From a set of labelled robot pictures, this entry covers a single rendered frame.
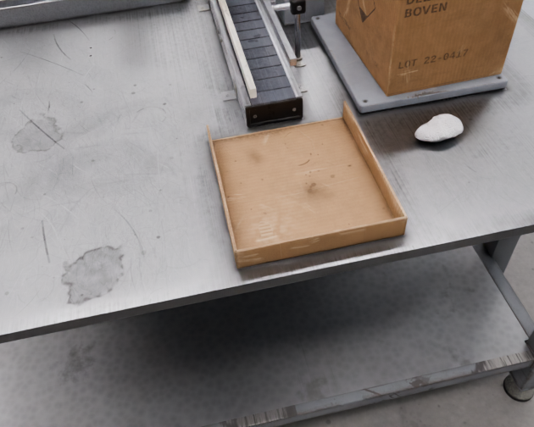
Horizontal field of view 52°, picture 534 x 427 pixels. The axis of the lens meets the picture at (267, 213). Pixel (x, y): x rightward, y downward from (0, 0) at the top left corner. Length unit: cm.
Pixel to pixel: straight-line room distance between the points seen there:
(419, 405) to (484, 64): 93
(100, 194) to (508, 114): 75
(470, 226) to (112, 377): 96
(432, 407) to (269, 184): 93
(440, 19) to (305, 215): 42
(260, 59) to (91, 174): 40
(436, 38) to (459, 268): 76
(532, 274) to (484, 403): 50
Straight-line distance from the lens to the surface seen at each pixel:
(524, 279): 195
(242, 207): 88
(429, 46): 106
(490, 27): 111
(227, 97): 112
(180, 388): 141
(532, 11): 148
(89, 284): 84
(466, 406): 166
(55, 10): 152
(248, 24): 126
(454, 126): 101
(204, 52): 127
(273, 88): 105
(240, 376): 140
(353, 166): 95
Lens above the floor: 147
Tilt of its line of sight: 47 degrees down
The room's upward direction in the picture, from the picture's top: 5 degrees counter-clockwise
